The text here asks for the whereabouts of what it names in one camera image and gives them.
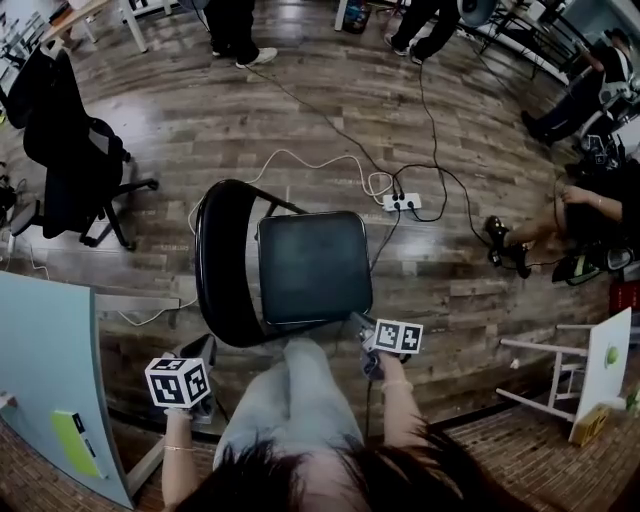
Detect yellow box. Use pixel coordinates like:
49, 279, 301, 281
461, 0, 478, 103
568, 402, 612, 447

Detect person's right forearm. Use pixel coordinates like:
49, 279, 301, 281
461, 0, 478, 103
379, 352, 427, 446

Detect wooden desk with white legs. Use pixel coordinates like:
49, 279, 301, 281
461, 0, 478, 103
39, 0, 151, 55

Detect black folding chair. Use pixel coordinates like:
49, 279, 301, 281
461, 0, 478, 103
193, 178, 375, 351

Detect green and white box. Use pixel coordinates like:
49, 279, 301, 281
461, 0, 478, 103
49, 409, 109, 480

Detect person's light grey trousers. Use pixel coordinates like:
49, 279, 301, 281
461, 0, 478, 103
212, 337, 364, 469

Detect black mesh office chair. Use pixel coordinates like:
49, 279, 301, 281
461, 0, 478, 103
0, 42, 160, 251

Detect white cable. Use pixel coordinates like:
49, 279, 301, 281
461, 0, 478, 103
117, 148, 394, 327

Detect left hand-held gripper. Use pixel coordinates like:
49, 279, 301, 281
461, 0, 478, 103
144, 333, 219, 426

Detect light blue table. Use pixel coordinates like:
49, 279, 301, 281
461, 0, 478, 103
0, 271, 181, 511

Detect blue printed bucket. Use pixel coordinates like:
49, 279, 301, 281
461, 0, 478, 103
343, 0, 372, 35

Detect white side table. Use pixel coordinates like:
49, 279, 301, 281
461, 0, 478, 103
494, 307, 634, 446

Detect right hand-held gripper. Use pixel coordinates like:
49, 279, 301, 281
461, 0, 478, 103
349, 310, 425, 382

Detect person's left forearm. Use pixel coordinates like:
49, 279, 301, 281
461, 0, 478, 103
160, 407, 199, 509

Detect white power strip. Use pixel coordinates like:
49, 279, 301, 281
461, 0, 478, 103
382, 192, 423, 213

